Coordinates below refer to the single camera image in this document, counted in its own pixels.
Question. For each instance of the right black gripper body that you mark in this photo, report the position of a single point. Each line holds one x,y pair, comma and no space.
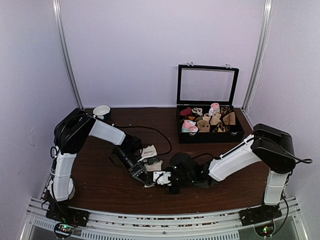
175,191

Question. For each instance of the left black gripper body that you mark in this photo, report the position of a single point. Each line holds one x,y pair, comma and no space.
135,168

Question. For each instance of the cream and brown sock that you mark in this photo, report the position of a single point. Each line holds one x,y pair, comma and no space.
150,151

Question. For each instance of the tan brown ribbed sock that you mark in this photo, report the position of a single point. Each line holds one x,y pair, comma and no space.
230,119

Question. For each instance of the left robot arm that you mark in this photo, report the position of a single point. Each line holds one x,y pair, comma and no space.
71,134

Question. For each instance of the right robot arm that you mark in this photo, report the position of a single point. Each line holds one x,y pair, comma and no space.
265,144

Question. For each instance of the pink mint rolled sock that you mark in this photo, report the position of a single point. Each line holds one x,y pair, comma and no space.
189,126

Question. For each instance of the tan rolled sock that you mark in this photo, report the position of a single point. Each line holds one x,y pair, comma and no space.
202,122

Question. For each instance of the brown diamond rolled sock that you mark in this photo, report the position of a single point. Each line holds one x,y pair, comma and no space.
221,128

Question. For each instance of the dark red rolled sock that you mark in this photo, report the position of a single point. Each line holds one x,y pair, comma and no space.
186,112

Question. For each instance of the beige rolled sock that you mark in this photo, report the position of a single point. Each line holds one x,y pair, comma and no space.
215,119

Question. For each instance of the dark bowl white inside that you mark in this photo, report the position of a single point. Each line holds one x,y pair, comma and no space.
102,112

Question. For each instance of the cream brown rolled sock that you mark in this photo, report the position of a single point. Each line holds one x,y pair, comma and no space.
197,111

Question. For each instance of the black storage box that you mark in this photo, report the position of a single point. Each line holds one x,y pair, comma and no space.
235,134

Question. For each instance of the pink white rolled sock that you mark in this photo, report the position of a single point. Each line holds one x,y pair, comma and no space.
214,109

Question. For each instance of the brown argyle rolled sock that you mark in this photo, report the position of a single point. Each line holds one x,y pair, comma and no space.
225,110

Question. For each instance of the left round circuit board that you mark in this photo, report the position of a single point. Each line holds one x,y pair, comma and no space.
63,230

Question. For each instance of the round circuit board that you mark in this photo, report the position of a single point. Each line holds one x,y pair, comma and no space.
63,230
265,230

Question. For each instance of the black glass box lid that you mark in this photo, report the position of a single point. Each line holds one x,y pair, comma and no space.
205,84

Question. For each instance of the right round circuit board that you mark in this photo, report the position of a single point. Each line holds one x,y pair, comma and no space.
265,230

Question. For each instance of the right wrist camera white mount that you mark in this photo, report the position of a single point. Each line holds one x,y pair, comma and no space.
162,178

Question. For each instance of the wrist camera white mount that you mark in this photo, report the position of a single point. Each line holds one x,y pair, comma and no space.
149,160
162,178

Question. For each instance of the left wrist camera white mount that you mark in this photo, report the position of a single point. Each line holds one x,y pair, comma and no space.
149,160

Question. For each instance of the front aluminium rail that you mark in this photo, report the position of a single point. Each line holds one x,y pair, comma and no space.
219,225

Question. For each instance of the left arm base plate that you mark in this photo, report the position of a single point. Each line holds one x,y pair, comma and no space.
71,216

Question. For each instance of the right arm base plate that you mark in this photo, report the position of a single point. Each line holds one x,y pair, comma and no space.
256,215

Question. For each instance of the left aluminium frame post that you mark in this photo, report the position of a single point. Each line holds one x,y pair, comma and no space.
65,52

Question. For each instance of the aluminium frame post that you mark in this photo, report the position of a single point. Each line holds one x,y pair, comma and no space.
65,52
257,64

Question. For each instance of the right aluminium frame post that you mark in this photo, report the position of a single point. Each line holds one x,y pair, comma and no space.
257,64

